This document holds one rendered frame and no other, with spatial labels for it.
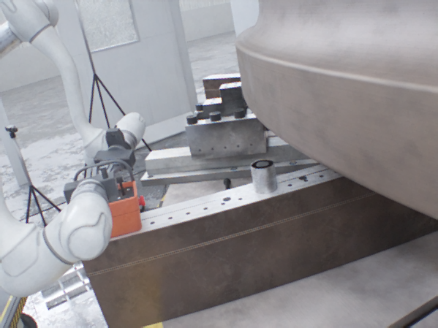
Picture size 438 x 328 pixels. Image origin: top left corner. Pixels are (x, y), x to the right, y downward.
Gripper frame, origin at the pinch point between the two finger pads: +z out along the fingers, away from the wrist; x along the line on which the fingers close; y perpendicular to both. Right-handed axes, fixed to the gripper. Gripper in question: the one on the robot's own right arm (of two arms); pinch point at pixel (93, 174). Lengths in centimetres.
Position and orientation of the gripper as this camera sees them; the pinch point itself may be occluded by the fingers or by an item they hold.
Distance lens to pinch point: 113.8
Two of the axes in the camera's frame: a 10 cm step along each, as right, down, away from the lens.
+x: -9.6, 2.5, -1.4
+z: -2.2, -3.3, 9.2
